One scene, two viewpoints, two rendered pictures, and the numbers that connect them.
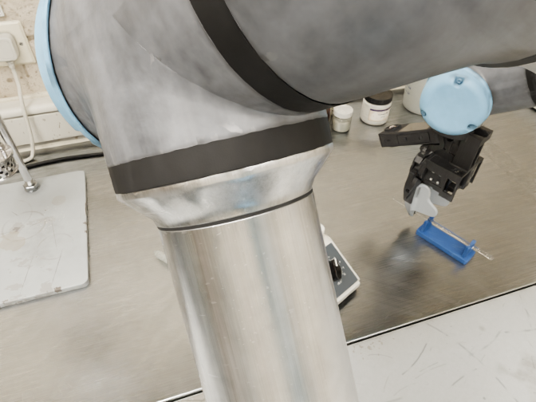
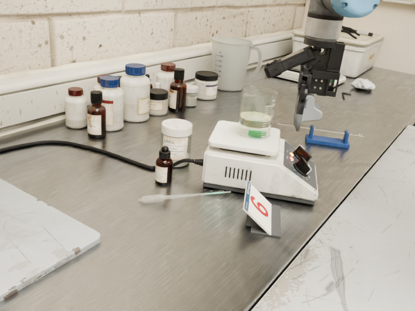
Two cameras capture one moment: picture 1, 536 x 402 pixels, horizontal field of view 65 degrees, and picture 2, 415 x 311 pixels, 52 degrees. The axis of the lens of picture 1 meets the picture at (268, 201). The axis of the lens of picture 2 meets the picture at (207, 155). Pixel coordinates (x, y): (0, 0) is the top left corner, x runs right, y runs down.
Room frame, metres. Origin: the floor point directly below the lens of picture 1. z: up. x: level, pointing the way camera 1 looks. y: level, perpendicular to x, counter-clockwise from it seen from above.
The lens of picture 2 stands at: (-0.07, 0.49, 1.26)
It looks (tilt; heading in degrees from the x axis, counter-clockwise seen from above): 24 degrees down; 321
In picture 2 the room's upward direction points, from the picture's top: 6 degrees clockwise
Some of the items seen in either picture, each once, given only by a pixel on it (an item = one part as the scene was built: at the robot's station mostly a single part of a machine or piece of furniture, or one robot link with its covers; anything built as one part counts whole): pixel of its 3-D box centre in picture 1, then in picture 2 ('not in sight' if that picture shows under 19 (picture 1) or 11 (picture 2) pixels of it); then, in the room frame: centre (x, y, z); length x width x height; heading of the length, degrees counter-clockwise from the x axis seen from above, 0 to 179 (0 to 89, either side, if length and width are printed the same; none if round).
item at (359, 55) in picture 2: not in sight; (336, 49); (1.09, -1.10, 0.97); 0.37 x 0.31 x 0.14; 112
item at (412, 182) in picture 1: (416, 180); (302, 94); (0.54, -0.25, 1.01); 0.05 x 0.02 x 0.09; 134
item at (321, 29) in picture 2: not in sight; (322, 29); (0.54, -0.28, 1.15); 0.08 x 0.08 x 0.05
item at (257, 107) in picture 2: not in sight; (254, 113); (0.45, -0.02, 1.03); 0.07 x 0.06 x 0.08; 95
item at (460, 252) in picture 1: (447, 237); (328, 136); (0.50, -0.32, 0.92); 0.10 x 0.03 x 0.04; 44
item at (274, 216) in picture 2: not in sight; (262, 207); (0.33, 0.05, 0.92); 0.09 x 0.06 x 0.04; 135
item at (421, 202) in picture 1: (422, 205); (308, 114); (0.53, -0.27, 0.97); 0.06 x 0.03 x 0.09; 44
